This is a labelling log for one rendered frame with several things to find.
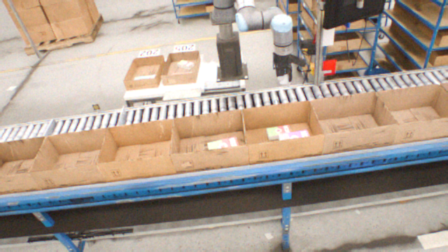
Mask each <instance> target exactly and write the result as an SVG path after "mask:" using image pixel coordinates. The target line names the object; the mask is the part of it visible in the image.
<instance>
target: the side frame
mask: <svg viewBox="0 0 448 252"><path fill-rule="evenodd" d="M440 151H441V153H439V152H440ZM429 152H430V155H429ZM418 154H419V156H418V157H417V155H418ZM406 155H408V156H407V159H406ZM395 158H397V159H396V160H395ZM384 159H385V161H384ZM373 160H374V162H373ZM441 160H448V141H446V142H440V143H431V144H425V145H420V146H410V147H404V148H394V149H388V150H383V151H378V152H372V153H362V154H356V155H345V156H339V157H334V158H328V159H323V160H312V161H306V162H295V163H289V164H283V165H278V166H271V167H260V168H255V169H243V170H237V171H226V172H219V173H213V174H208V175H202V176H191V177H185V178H173V179H167V180H162V181H151V182H145V183H142V182H139V183H128V184H122V185H112V186H106V187H100V188H90V189H84V190H81V189H78V190H69V191H63V192H54V193H48V194H44V193H42V194H37V195H27V196H21V197H7V198H1V199H0V216H7V215H13V214H15V215H18V214H28V213H34V212H37V213H38V212H44V211H54V210H60V209H62V210H66V209H75V208H81V207H98V206H104V205H109V204H119V203H126V202H142V201H148V200H159V199H165V198H171V197H182V196H189V195H200V194H206V193H217V192H223V191H229V190H241V189H247V188H258V186H270V185H276V184H282V183H293V182H299V181H306V180H311V179H322V178H328V177H334V176H344V175H345V174H355V173H361V172H371V171H377V170H381V169H388V168H394V167H404V166H410V165H419V164H420V163H426V162H435V161H441ZM383 161H384V162H383ZM361 162H363V165H361ZM372 162H373V163H372ZM349 164H351V166H350V167H349ZM338 165H339V168H337V166H338ZM326 167H328V169H326ZM314 170H316V171H314ZM302 171H304V173H302ZM291 172H292V173H293V174H291ZM279 174H281V175H280V176H279ZM272 175H274V176H272ZM267 176H268V178H267ZM254 177H256V180H255V179H254ZM261 177H262V178H261ZM242 179H244V181H243V180H242ZM230 180H232V183H231V182H230ZM218 181H220V184H218ZM206 183H208V185H206ZM194 184H196V188H195V186H194ZM182 186H184V189H183V187H182ZM171 187H172V189H174V190H171ZM160 188H161V191H160V190H159V189H160ZM148 190H149V191H150V192H148ZM136 191H137V192H138V194H136ZM125 193H126V194H127V195H125ZM102 195H104V197H105V198H104V197H103V196H102ZM114 195H115V196H116V197H114ZM92 197H94V199H92ZM81 198H82V199H83V200H81ZM59 200H60V201H61V202H60V201H59ZM70 200H71V201H72V202H71V201H70ZM38 202H40V204H41V205H39V203H38ZM49 202H50V203H51V204H50V203H49ZM28 204H30V206H29V205H28ZM18 205H19V206H18ZM8 206H9V207H10V208H9V207H8Z"/></svg>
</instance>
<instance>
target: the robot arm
mask: <svg viewBox="0 0 448 252"><path fill-rule="evenodd" d="M235 2H237V9H238V11H237V9H236V8H235ZM237 12H238V13H237ZM212 18H213V19H214V20H215V21H219V22H227V21H231V20H234V19H236V21H237V27H238V30H239V31H240V32H253V31H260V30H267V29H271V31H272V32H273V39H274V52H273V61H272V63H273V69H275V75H276V77H278V79H279V80H280V84H287V87H290V85H291V82H292V79H293V70H292V66H291V63H293V64H297V65H300V66H302V67H304V66H305V64H306V62H305V59H303V58H300V57H297V56H294V55H292V54H291V52H292V51H293V21H292V20H291V18H290V17H289V16H287V15H284V12H283V11H282V10H281V9H280V8H278V7H275V6H273V7H270V8H268V9H267V10H263V11H256V7H255V4H254V0H213V12H212ZM274 66H275V67H274Z"/></svg>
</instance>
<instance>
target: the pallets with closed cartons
mask: <svg viewBox="0 0 448 252"><path fill-rule="evenodd" d="M11 1H12V2H13V5H14V7H15V9H16V10H17V12H18V14H19V16H20V17H21V19H22V21H23V24H24V25H25V27H26V28H27V31H28V32H29V35H30V36H31V38H32V39H33V41H34V43H35V46H36V47H37V49H38V50H45V49H46V50H47V51H53V50H55V49H63V48H65V47H67V48H69V47H71V46H72V45H73V44H74V43H77V42H81V41H84V43H85V44H86V43H94V41H95V38H96V36H97V35H98V32H99V30H100V27H101V25H102V22H103V21H104V19H103V17H102V14H101V13H99V12H98V8H97V5H96V3H95V0H11ZM2 3H3V4H4V6H5V7H6V9H7V11H8V14H9V15H10V17H11V19H12V21H13V22H14V24H15V26H16V27H17V29H18V31H19V33H20V35H21V37H22V38H23V40H24V43H25V44H26V46H25V47H24V51H25V52H26V54H27V56H30V55H34V54H35V51H34V49H33V47H32V45H31V43H30V42H29V41H28V39H27V37H26V34H25V33H24V31H23V30H22V28H21V25H20V23H19V22H18V20H17V18H16V16H15V14H14V13H13V11H12V10H11V7H10V5H9V3H8V2H7V0H2ZM82 35H83V36H82ZM53 39H56V40H55V42H53V43H50V42H51V41H52V40H53ZM61 39H63V41H60V40H61ZM45 41H46V42H45ZM43 42H45V43H44V45H42V43H43Z"/></svg>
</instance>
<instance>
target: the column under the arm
mask: <svg viewBox="0 0 448 252"><path fill-rule="evenodd" d="M233 35H234V37H233V38H231V39H226V40H225V39H221V38H219V33H218V34H216V47H217V53H218V61H219V65H217V73H216V82H217V83H219V82H227V81H241V80H248V79H249V75H248V67H247V62H242V56H241V49H240V41H239V32H238V31H234V32H233Z"/></svg>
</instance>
